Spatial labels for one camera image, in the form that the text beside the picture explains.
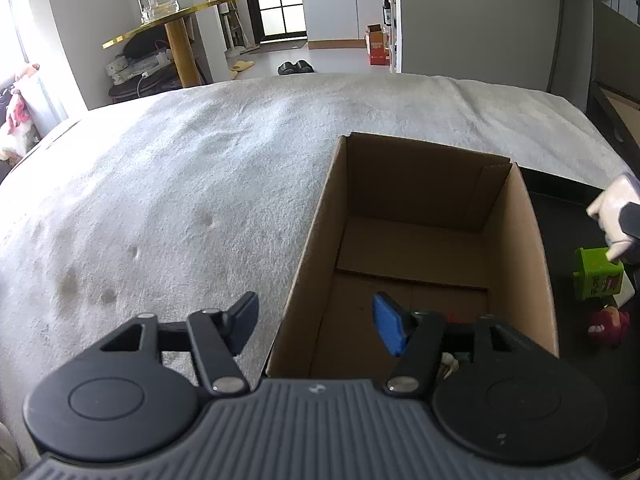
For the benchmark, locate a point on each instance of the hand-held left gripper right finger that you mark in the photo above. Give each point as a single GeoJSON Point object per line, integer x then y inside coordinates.
{"type": "Point", "coordinates": [390, 322]}

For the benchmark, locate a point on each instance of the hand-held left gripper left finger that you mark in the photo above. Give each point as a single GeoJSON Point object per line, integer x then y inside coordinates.
{"type": "Point", "coordinates": [240, 317]}

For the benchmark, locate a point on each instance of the green cube toy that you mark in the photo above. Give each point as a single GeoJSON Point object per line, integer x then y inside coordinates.
{"type": "Point", "coordinates": [592, 275]}

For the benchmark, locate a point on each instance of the black tray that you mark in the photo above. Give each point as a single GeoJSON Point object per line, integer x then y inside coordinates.
{"type": "Point", "coordinates": [565, 240]}

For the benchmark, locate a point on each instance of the brown cardboard box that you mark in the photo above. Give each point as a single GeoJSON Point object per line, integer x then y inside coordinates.
{"type": "Point", "coordinates": [410, 240]}

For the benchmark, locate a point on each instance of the red toy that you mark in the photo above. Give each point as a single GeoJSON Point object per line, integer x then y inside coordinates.
{"type": "Point", "coordinates": [607, 327]}

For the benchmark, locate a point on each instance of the person's right hand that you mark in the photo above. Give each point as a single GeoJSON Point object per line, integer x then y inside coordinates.
{"type": "Point", "coordinates": [607, 205]}

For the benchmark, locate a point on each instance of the brown folding board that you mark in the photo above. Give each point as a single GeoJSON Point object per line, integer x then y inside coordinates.
{"type": "Point", "coordinates": [617, 110]}

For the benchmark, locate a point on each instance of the yellow slipper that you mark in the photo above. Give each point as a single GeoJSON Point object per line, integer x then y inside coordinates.
{"type": "Point", "coordinates": [246, 64]}
{"type": "Point", "coordinates": [234, 71]}

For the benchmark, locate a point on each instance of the black slipper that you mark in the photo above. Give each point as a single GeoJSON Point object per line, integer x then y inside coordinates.
{"type": "Point", "coordinates": [286, 68]}
{"type": "Point", "coordinates": [304, 66]}

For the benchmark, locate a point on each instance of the orange cardboard box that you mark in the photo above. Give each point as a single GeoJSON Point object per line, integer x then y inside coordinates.
{"type": "Point", "coordinates": [377, 45]}

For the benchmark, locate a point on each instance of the gold round table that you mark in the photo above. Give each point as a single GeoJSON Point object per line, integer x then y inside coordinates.
{"type": "Point", "coordinates": [177, 45]}

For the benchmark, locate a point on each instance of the pink plush toy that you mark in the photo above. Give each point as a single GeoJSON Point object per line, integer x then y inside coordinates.
{"type": "Point", "coordinates": [17, 115]}

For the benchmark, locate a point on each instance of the dark spray bottle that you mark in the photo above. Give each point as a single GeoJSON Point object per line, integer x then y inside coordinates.
{"type": "Point", "coordinates": [387, 12]}

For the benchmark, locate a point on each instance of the white kitchen cabinet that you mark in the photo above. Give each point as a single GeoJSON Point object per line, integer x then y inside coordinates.
{"type": "Point", "coordinates": [330, 10]}

